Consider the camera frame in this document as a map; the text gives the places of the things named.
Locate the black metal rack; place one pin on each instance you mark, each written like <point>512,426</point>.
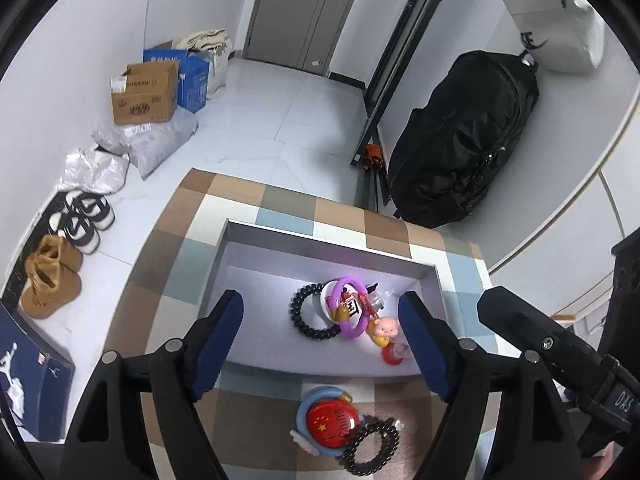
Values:
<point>400,35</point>

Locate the orange black object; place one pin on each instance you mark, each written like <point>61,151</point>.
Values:
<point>372,156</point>

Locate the black white sneaker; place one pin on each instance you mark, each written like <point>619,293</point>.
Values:
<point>77,232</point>
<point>92,210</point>

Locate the brown cardboard box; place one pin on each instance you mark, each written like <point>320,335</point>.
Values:
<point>145,95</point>

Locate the white bangle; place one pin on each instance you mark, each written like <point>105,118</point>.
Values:
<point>325,300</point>

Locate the grey plastic mailer bag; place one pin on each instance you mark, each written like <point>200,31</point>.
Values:
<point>160,140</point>

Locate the checked tablecloth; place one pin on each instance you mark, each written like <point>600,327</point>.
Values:
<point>170,260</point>

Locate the dark blue shoe box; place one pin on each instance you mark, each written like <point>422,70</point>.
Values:
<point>30,360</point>

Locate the blue cardboard box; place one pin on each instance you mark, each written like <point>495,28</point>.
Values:
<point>195,85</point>

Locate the grey door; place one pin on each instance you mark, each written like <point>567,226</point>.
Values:
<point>290,10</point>

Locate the white plastic bag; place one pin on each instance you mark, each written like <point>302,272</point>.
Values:
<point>218,70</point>

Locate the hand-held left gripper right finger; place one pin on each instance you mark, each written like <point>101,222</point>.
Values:
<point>425,350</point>

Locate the brown suede boot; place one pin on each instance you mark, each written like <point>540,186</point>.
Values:
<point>60,255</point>
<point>50,290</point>

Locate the silver plastic bag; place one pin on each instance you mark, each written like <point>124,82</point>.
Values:
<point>95,170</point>

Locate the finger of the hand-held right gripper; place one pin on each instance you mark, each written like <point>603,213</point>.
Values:
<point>530,325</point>

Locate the cream cloth bag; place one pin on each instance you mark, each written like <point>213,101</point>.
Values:
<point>202,40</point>

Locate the black backpack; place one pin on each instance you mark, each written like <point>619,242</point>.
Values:
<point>460,140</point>

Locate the grey cardboard box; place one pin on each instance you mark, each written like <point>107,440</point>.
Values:
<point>260,280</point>

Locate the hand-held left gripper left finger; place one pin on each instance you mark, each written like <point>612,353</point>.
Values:
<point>220,345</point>

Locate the beige canvas tote bag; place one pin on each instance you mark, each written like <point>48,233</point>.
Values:
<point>545,15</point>

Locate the red charm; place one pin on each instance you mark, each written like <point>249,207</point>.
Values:
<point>391,356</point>

